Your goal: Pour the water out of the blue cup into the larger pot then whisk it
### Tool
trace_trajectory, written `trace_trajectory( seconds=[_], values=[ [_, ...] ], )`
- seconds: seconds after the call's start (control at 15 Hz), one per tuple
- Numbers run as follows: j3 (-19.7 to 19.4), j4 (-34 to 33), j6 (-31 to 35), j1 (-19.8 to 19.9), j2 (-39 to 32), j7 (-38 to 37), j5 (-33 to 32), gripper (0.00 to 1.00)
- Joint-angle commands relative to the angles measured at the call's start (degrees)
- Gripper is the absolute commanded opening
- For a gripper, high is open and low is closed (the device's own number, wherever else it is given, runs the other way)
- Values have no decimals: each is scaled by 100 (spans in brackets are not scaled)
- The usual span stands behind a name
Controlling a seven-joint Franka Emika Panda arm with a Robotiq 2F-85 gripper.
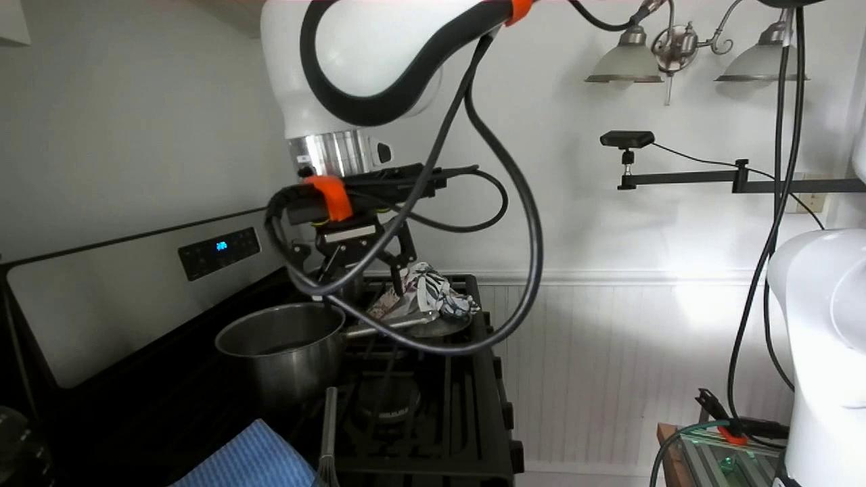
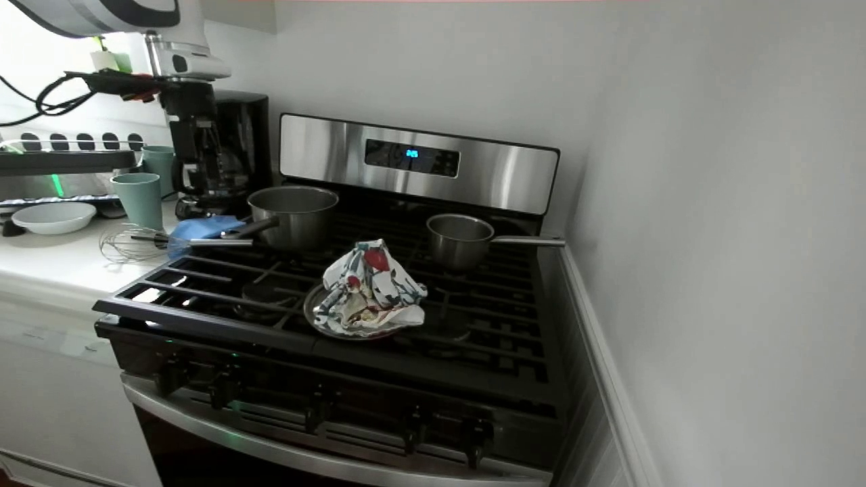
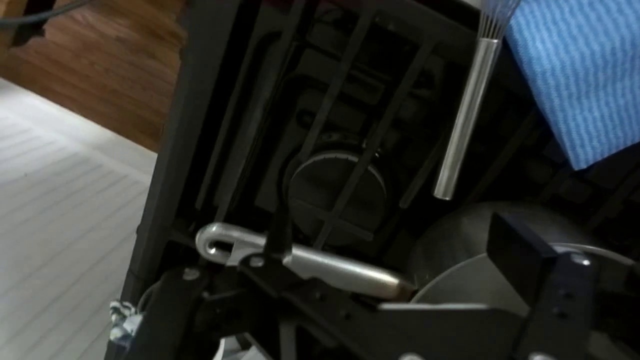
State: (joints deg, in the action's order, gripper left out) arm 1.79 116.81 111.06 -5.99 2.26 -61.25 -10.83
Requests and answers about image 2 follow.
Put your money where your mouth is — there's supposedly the large steel saucepan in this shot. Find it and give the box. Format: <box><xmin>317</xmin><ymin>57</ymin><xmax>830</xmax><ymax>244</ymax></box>
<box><xmin>215</xmin><ymin>184</ymin><xmax>343</xmax><ymax>256</ymax></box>

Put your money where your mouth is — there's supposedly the pale teal plastic cup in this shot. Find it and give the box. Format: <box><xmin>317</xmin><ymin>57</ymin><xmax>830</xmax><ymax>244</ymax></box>
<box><xmin>141</xmin><ymin>142</ymin><xmax>182</xmax><ymax>198</ymax></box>
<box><xmin>111</xmin><ymin>169</ymin><xmax>164</xmax><ymax>234</ymax></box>

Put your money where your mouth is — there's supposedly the colourful patterned dish towel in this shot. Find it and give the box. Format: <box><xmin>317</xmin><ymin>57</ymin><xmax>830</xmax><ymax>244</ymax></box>
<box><xmin>317</xmin><ymin>234</ymin><xmax>429</xmax><ymax>343</ymax></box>

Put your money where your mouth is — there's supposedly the black measuring spoon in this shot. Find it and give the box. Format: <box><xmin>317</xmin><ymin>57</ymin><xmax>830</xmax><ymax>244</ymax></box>
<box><xmin>126</xmin><ymin>229</ymin><xmax>175</xmax><ymax>248</ymax></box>

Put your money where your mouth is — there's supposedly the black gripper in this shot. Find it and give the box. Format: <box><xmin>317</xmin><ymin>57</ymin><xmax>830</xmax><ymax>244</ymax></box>
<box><xmin>164</xmin><ymin>79</ymin><xmax>218</xmax><ymax>198</ymax></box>

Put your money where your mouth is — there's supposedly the metal countertop rack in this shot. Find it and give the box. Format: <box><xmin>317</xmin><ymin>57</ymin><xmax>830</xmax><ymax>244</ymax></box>
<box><xmin>0</xmin><ymin>129</ymin><xmax>141</xmax><ymax>222</ymax></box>

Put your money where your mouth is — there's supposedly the metal wire whisk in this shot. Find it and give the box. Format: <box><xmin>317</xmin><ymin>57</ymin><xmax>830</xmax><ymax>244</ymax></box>
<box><xmin>95</xmin><ymin>226</ymin><xmax>256</xmax><ymax>271</ymax></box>

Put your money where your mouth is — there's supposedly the black gas stove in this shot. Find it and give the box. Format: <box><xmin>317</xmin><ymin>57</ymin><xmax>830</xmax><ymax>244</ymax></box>
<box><xmin>88</xmin><ymin>111</ymin><xmax>573</xmax><ymax>487</ymax></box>

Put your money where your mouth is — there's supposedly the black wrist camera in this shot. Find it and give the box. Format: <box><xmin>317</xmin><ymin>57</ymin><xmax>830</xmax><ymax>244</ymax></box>
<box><xmin>84</xmin><ymin>68</ymin><xmax>169</xmax><ymax>102</ymax></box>

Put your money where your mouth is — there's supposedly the black coffee maker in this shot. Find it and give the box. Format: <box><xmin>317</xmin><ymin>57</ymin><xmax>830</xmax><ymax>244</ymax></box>
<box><xmin>168</xmin><ymin>90</ymin><xmax>274</xmax><ymax>222</ymax></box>

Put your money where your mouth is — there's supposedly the blue striped cleaning cloth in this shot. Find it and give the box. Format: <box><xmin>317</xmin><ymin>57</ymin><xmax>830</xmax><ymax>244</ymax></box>
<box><xmin>164</xmin><ymin>213</ymin><xmax>249</xmax><ymax>261</ymax></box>

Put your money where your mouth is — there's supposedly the white shallow bowl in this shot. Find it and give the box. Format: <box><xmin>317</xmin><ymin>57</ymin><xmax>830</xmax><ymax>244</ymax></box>
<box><xmin>7</xmin><ymin>201</ymin><xmax>99</xmax><ymax>241</ymax></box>

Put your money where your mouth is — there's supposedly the white base cabinet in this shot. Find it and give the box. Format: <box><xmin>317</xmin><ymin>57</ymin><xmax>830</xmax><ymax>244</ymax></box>
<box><xmin>0</xmin><ymin>267</ymin><xmax>168</xmax><ymax>487</ymax></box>

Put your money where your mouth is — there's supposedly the small steel saucepan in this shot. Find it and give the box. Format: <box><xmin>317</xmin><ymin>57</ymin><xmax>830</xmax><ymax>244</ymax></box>
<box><xmin>421</xmin><ymin>210</ymin><xmax>569</xmax><ymax>275</ymax></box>

